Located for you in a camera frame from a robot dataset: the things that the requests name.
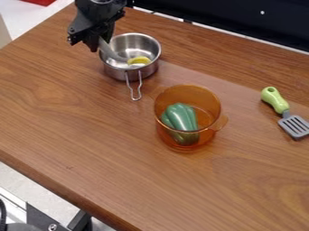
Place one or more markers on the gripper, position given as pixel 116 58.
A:
pixel 94 16

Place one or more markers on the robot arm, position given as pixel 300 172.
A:
pixel 105 1

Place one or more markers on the silver pot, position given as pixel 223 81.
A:
pixel 133 45

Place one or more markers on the red box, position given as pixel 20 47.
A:
pixel 38 1

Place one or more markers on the green toy pepper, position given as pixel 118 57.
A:
pixel 181 118

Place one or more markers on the orange clear cup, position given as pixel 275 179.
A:
pixel 209 126

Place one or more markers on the black panel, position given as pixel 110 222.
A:
pixel 241 21

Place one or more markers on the black table frame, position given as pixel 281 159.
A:
pixel 40 221

